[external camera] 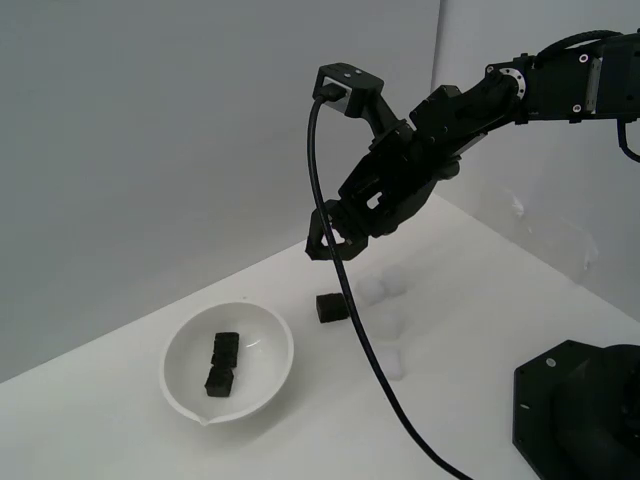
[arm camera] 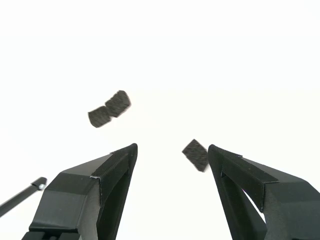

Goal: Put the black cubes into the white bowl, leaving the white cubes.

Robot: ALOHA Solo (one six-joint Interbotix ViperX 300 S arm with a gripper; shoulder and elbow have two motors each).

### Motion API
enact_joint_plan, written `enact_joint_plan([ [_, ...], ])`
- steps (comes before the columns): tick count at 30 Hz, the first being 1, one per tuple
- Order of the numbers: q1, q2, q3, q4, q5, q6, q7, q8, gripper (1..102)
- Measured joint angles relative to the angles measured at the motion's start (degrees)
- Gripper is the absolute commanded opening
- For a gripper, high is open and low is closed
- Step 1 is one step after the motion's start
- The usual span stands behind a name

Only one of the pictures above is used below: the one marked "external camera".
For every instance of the white foam cube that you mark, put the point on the white foam cube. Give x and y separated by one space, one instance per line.
371 291
392 364
397 281
389 326

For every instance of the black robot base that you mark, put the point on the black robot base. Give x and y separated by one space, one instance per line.
575 410

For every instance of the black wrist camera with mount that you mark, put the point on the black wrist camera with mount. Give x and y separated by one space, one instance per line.
360 85

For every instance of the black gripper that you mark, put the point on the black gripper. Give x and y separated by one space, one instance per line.
405 170

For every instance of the black foam cube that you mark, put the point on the black foam cube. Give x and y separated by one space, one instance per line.
331 307
226 347
220 384

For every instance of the white bowl with spout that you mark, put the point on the white bowl with spout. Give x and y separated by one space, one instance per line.
260 360

